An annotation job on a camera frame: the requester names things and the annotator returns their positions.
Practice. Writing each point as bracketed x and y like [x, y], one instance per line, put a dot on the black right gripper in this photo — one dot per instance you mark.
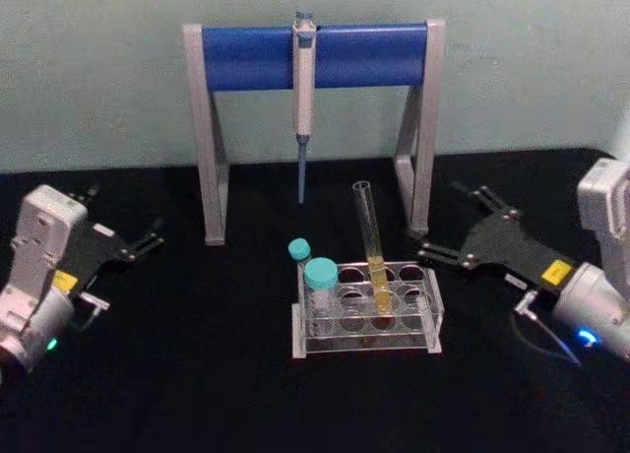
[512, 248]

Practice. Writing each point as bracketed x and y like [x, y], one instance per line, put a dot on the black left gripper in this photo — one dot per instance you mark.
[93, 253]

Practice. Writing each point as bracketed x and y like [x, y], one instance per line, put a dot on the clear plastic tube rack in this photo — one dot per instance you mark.
[423, 295]

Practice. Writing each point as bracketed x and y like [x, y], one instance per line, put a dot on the glass tube with yellow liquid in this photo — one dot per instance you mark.
[378, 271]

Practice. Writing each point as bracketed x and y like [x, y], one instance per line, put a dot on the large tube with teal cap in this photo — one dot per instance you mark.
[321, 274]

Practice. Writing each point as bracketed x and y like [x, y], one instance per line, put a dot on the small tube with teal cap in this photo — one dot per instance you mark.
[298, 249]

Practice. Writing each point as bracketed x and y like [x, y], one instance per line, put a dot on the black table cloth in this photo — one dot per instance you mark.
[197, 399]

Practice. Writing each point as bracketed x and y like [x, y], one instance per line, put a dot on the grey stand with blue bar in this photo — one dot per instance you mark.
[256, 56]

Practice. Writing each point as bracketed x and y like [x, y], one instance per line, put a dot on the grey pipette with blue tip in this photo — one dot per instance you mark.
[303, 93]

